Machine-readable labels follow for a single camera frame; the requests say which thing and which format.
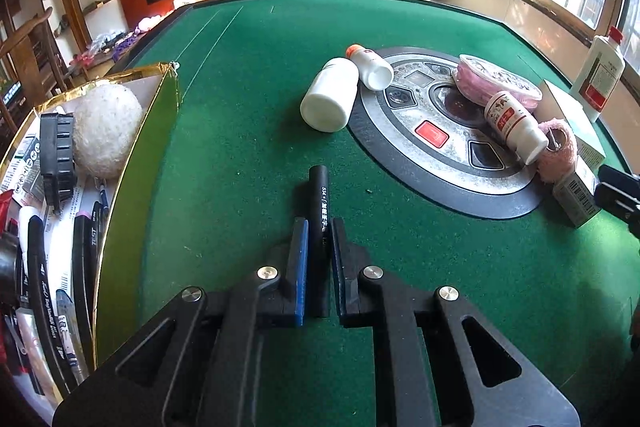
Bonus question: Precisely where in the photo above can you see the pens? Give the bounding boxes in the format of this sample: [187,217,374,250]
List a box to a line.
[26,214,76,395]

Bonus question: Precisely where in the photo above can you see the plain white plastic bottle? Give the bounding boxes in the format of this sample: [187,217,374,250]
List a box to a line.
[300,58,360,132]

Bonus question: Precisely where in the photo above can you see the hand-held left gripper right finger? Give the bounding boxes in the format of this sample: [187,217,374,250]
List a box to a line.
[330,217,581,427]

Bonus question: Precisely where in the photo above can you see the white bottle orange cap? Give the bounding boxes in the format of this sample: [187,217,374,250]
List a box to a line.
[346,44,395,92]

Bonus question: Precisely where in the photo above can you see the wooden armchair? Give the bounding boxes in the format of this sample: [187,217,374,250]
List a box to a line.
[0,7,76,108]

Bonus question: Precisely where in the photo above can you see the black marker pink cap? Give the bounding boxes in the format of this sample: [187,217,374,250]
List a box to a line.
[71,202,103,370]

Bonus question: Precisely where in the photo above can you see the flat white bottle red cap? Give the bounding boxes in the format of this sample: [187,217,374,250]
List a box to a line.
[570,26,627,110]

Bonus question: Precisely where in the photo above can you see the round table control panel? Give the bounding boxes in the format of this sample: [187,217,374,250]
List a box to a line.
[347,47,546,220]

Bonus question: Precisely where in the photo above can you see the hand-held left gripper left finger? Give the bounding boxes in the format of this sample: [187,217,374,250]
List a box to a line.
[52,216,309,427]

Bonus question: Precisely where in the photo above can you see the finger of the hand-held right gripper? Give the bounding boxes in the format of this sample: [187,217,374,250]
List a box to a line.
[594,186,640,236]
[597,165,640,191]

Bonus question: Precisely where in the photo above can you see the white fluffy ball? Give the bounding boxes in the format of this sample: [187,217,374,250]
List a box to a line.
[72,86,144,180]

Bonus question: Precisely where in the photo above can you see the pink oval hair-tie box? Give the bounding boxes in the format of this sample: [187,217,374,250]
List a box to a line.
[452,53,543,110]

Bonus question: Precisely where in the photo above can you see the black ribbed round plastic part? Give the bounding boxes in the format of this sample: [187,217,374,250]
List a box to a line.
[39,112,77,215]

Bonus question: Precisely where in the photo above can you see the green gold cardboard box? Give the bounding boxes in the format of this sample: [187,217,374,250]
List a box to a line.
[0,63,181,413]

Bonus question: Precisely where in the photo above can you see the blue ballpoint pen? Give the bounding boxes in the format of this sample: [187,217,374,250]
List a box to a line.
[92,177,112,233]

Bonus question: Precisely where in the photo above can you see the white bottle red label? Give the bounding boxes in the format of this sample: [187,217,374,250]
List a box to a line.
[484,91,550,165]

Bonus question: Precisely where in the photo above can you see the pile of assorted trinkets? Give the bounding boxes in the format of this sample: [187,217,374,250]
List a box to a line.
[70,14,166,68]

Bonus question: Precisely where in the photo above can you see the white green carton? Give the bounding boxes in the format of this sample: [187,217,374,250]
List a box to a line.
[535,79,606,168]

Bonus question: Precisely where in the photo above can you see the black marker blue cap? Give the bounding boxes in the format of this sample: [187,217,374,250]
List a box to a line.
[307,164,331,319]

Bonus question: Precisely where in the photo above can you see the pink fluffy hair clip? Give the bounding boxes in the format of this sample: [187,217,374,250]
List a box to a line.
[535,119,581,184]

